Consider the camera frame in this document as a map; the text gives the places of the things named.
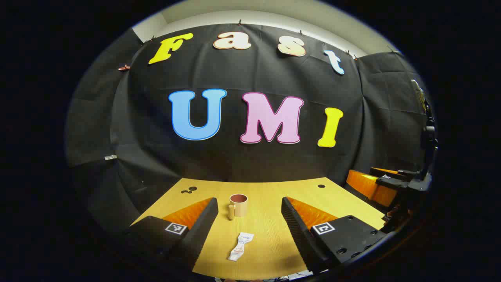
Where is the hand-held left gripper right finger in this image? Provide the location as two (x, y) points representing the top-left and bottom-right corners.
(281, 197), (388, 275)

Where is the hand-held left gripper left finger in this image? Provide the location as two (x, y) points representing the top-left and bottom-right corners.
(123, 197), (219, 271)

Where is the beige cup with handle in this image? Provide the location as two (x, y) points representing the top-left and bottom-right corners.
(228, 193), (249, 221)

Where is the white toothpaste tube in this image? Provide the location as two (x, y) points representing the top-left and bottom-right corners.
(228, 232), (254, 262)

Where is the wooden desktop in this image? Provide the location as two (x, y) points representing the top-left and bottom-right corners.
(131, 177), (388, 280)

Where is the black backdrop cloth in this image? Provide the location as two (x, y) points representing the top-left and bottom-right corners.
(65, 23), (431, 235)

